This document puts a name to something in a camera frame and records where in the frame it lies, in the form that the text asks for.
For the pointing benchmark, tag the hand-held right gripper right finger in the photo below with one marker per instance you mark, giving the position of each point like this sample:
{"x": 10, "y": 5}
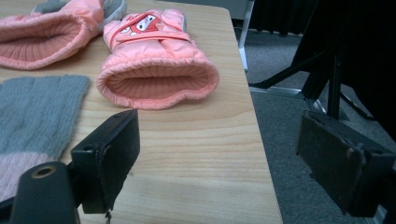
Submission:
{"x": 336, "y": 161}

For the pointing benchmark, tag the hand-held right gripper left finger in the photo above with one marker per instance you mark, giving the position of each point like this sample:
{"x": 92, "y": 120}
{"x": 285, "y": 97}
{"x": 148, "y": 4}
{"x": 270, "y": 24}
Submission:
{"x": 109, "y": 161}

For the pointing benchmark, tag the pink padded mitten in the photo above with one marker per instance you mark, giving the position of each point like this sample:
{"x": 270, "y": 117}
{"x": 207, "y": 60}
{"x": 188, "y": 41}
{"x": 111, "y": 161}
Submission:
{"x": 46, "y": 34}
{"x": 155, "y": 49}

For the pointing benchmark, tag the black tripod stand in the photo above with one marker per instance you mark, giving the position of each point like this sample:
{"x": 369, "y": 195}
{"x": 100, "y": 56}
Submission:
{"x": 334, "y": 84}

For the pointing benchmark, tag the grey and pink knit glove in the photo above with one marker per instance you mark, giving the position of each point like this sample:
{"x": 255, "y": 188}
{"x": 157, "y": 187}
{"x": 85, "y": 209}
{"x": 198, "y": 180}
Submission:
{"x": 34, "y": 115}

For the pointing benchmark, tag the black curtain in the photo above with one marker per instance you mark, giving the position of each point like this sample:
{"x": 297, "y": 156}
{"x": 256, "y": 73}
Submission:
{"x": 277, "y": 15}

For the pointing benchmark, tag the silver metal floor rail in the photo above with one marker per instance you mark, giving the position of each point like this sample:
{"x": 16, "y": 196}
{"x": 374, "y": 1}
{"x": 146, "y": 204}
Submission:
{"x": 280, "y": 91}

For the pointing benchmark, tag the white metal frame leg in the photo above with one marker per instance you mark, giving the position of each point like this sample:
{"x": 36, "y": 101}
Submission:
{"x": 244, "y": 34}

